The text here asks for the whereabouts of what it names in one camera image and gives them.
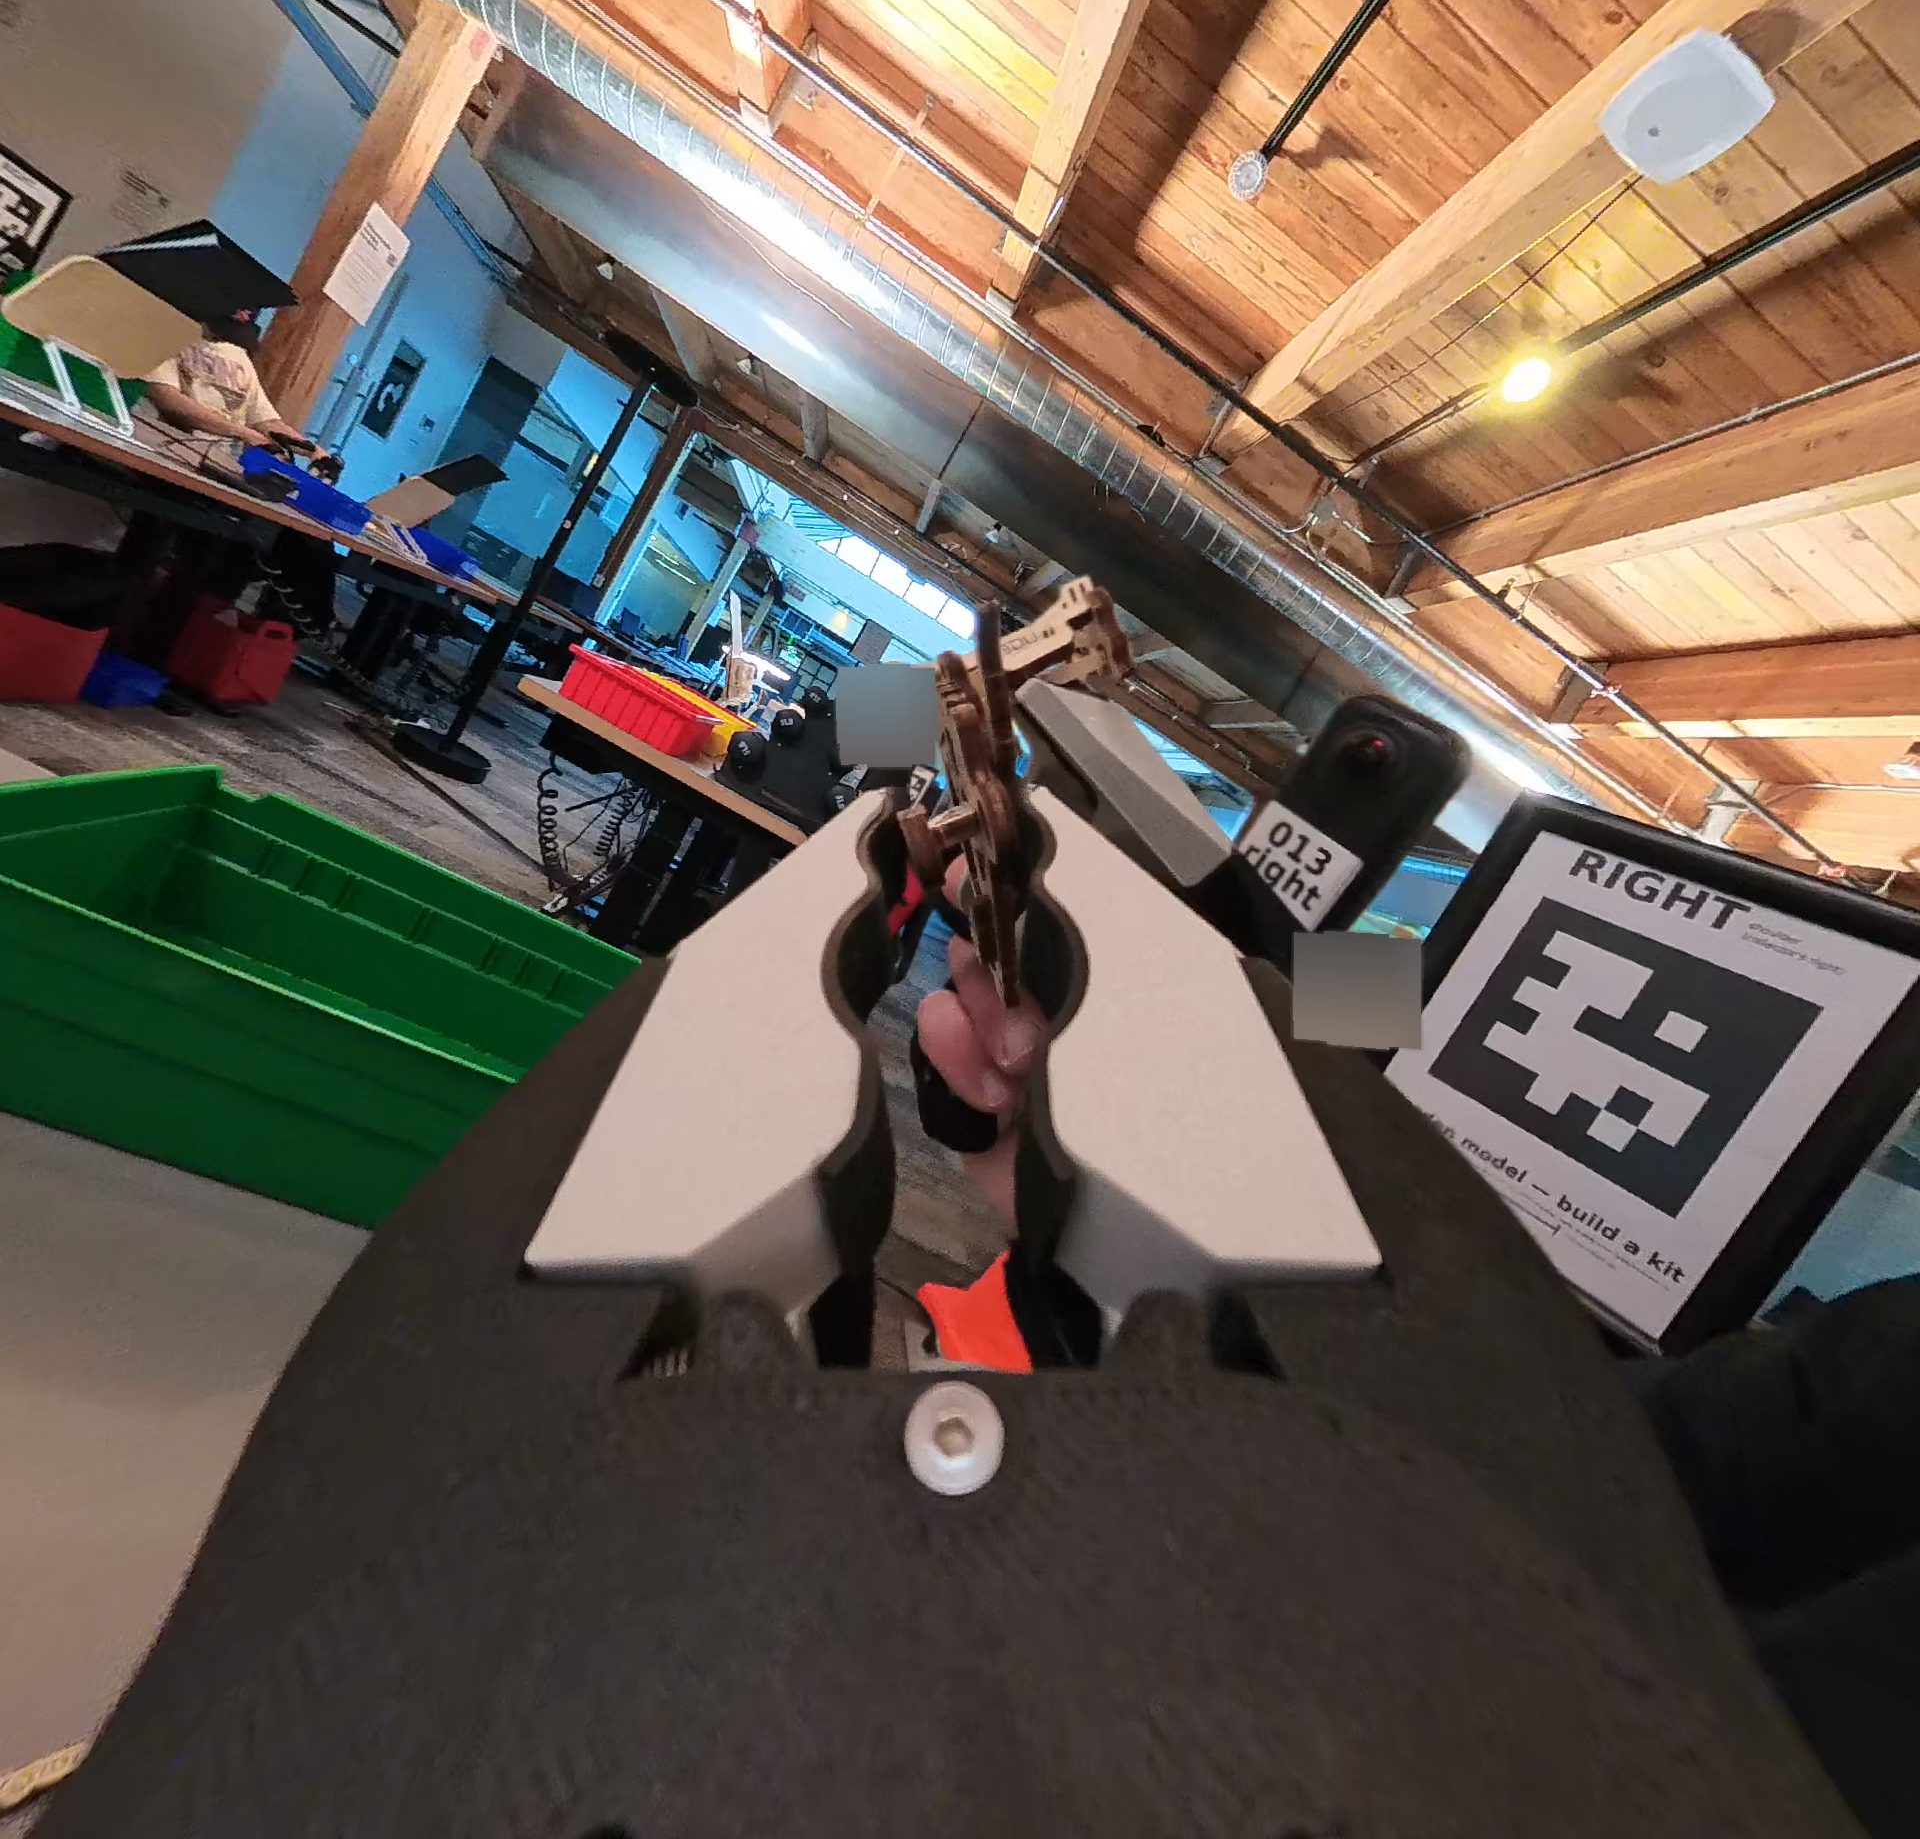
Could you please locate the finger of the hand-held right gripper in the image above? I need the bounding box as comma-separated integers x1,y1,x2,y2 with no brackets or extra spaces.
1019,674,1237,889

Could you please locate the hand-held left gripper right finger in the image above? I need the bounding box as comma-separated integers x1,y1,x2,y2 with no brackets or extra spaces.
1019,792,1387,1357

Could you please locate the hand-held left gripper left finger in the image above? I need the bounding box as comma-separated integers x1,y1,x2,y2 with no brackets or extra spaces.
519,799,902,1369

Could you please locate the wooden model frame part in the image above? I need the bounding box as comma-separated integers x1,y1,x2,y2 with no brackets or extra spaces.
993,570,1138,708

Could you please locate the wooden model lever assembly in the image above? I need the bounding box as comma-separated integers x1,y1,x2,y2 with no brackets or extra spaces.
900,599,1040,1018

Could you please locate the person's right hand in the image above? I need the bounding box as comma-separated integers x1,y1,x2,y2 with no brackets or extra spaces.
912,949,1054,1225

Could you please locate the wooden top workbench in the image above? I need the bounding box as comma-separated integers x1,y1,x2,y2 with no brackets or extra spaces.
516,674,813,855

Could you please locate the orange red plastic piece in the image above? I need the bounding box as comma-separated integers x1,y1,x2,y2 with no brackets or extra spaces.
920,1254,1040,1375

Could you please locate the black dumbbell rack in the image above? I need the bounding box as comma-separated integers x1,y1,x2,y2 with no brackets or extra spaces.
717,690,864,827

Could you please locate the black framed marker sign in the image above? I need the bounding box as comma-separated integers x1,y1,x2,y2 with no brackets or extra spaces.
1378,792,1920,1356

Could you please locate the red plastic bin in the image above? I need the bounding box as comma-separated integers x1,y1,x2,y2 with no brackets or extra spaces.
559,644,717,759

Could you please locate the tall black stand with base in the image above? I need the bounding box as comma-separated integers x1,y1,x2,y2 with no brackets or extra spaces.
397,331,705,784

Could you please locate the red storage tote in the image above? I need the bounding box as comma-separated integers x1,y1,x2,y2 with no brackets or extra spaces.
0,599,111,708
164,592,296,714

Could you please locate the blue plastic bin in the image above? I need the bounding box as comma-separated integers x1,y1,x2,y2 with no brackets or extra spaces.
237,447,377,534

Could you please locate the thick wooden column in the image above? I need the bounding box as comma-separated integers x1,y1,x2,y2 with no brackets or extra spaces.
260,0,504,423

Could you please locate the pale wooden book stand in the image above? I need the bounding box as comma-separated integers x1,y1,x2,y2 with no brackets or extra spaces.
0,255,207,439

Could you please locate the long spiral ceiling duct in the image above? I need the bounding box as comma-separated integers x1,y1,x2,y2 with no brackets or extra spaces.
370,0,1617,827

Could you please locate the black ceiling rail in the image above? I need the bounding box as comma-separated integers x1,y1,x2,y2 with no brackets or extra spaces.
1258,0,1416,166
1562,143,1920,357

